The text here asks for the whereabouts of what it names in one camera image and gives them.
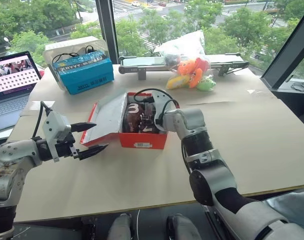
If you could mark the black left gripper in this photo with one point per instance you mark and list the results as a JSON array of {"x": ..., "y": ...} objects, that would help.
[{"x": 64, "y": 148}]

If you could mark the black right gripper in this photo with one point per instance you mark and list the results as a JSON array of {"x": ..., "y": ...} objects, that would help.
[{"x": 149, "y": 108}]

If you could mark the brown shoe with white print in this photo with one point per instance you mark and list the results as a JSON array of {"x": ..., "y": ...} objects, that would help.
[
  {"x": 148, "y": 122},
  {"x": 132, "y": 117}
]

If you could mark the red cardboard shoebox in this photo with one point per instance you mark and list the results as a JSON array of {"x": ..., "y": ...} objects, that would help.
[{"x": 142, "y": 140}]

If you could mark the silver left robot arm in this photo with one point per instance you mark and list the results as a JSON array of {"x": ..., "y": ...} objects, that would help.
[{"x": 12, "y": 155}]

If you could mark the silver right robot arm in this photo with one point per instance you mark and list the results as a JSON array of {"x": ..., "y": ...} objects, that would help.
[{"x": 207, "y": 175}]

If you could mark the open silver laptop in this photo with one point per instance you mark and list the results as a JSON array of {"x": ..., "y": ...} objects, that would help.
[{"x": 9, "y": 85}]

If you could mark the yellow plush toy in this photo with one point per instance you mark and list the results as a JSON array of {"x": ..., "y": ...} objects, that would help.
[{"x": 177, "y": 82}]

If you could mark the small grey conveyor belt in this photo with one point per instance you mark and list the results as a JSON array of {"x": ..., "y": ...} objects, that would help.
[{"x": 147, "y": 65}]

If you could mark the black plush toy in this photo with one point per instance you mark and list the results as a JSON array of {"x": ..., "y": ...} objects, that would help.
[{"x": 171, "y": 60}]

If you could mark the orange plush toy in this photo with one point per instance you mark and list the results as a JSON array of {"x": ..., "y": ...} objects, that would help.
[{"x": 194, "y": 67}]

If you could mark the green plush toy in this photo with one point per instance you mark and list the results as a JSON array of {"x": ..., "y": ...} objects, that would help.
[{"x": 205, "y": 84}]

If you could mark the blue cardboard box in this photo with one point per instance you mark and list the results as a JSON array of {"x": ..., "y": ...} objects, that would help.
[{"x": 87, "y": 75}]

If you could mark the clear plastic bag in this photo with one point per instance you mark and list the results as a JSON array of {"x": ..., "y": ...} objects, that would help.
[{"x": 184, "y": 45}]

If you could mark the grey rounded robot part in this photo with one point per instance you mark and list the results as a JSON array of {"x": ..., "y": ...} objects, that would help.
[
  {"x": 183, "y": 227},
  {"x": 120, "y": 227}
]

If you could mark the light blue fabric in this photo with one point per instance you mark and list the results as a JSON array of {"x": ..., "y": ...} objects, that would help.
[{"x": 292, "y": 202}]

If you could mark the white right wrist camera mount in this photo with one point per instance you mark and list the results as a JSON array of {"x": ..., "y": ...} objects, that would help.
[{"x": 160, "y": 100}]

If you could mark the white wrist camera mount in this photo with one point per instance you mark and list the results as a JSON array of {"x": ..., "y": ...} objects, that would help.
[
  {"x": 160, "y": 100},
  {"x": 55, "y": 123}
]

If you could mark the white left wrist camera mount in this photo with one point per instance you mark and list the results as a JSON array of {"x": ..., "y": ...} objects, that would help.
[{"x": 55, "y": 123}]

